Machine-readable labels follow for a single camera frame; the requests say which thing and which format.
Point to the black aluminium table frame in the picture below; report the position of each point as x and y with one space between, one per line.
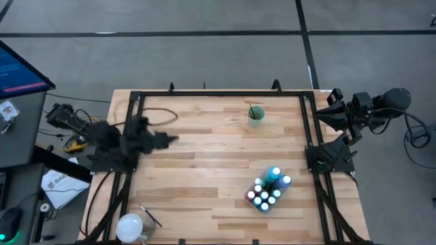
221 94

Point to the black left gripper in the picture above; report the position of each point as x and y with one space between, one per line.
139 139

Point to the grey stand foot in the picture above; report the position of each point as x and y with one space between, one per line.
430 132

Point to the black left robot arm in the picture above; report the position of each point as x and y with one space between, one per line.
98 136

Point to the small red paint bottle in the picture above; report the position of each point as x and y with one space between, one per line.
251 194
257 188

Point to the small teal paint bottle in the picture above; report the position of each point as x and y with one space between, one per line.
257 200

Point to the white round bowl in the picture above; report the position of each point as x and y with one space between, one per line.
128 227

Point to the small blue paint bottle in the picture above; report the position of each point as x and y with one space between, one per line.
264 206

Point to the clear glass jar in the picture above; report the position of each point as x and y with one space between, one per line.
150 228

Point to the white paper sheet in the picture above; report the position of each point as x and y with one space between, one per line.
64 187

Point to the tall purple paint bottle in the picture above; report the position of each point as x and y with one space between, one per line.
282 183

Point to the computer monitor blue screen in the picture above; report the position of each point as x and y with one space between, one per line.
17 75

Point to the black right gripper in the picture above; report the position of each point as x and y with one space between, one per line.
357 110

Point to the white table label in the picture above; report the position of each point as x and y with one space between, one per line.
326 90

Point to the black bar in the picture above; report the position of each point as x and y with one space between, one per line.
61 165

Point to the black computer mouse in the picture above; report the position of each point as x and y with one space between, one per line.
9 223

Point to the small paint bottle white cap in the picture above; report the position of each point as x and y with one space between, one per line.
264 195
271 200

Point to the small black table clamp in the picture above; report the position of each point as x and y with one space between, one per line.
182 242
255 242

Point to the black hook table clamp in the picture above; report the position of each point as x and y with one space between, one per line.
277 82
171 85

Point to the pale green cup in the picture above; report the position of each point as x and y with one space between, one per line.
257 120

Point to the clear plastic bin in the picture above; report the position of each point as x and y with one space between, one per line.
264 211

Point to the small green paint bottle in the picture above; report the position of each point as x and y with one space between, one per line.
276 193
259 181

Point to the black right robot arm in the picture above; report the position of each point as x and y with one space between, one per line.
395 98

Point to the white badge card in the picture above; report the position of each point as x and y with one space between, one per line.
8 110

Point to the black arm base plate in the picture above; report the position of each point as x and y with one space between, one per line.
345 166
102 165

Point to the white tape roll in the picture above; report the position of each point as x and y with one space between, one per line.
41 207

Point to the grey desk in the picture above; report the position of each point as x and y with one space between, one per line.
24 136

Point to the tall teal paint bottle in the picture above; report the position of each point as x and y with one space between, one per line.
272 174

